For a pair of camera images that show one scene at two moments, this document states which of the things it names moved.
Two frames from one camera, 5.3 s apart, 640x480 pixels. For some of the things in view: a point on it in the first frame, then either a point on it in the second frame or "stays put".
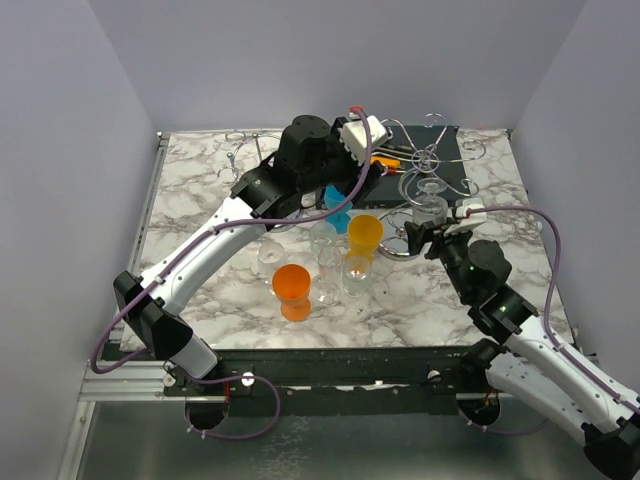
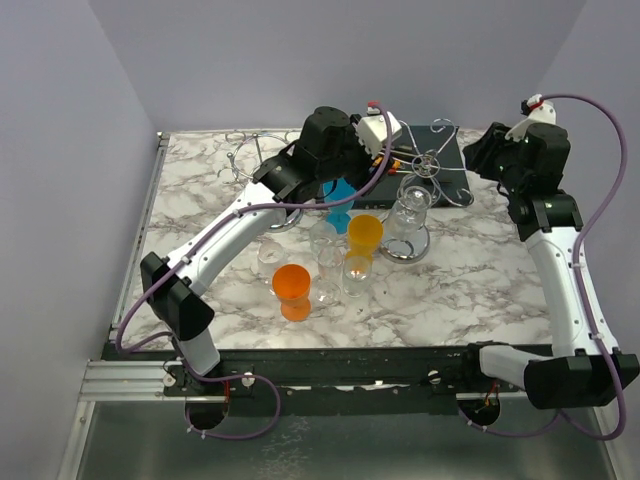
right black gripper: (419, 235) -> (479, 154)
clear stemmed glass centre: (330, 264) stays put
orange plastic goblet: (292, 287) stays put
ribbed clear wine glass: (430, 209) -> (404, 234)
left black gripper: (356, 187) stays put
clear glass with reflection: (357, 272) stays put
